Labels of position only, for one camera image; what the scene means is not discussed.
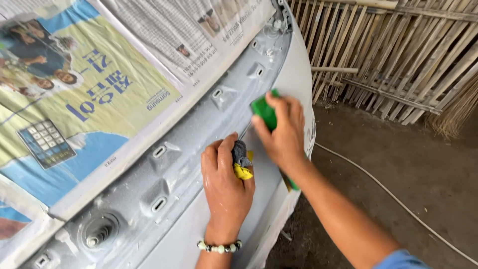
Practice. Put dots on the person's left hand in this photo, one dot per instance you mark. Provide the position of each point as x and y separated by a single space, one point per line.
224 194

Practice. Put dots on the green sandpaper piece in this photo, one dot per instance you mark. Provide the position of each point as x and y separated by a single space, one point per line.
293 184

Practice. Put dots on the green sanding block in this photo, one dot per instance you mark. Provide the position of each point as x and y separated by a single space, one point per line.
263 110

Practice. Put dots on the bamboo slat fence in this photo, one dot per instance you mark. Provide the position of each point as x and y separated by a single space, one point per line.
392 48

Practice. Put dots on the blue shirt sleeve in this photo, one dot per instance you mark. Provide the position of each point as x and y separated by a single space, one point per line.
401 260

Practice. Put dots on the straw broom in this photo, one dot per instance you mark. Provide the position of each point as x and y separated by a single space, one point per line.
457 112

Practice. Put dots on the grey text newspaper sheet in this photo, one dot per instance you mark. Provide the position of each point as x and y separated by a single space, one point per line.
168 26

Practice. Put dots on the person's right hand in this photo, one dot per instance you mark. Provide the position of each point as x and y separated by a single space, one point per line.
285 142

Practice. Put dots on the colourful advert newspaper sheet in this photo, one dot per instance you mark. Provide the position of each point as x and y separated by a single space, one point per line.
93 104

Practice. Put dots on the yellow grey rag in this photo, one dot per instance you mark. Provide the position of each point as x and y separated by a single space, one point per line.
242 166

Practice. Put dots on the grey primed car body panel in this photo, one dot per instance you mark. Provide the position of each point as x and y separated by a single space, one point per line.
194 123

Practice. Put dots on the blue brown newspaper sheet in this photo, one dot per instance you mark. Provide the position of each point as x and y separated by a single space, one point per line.
15 220

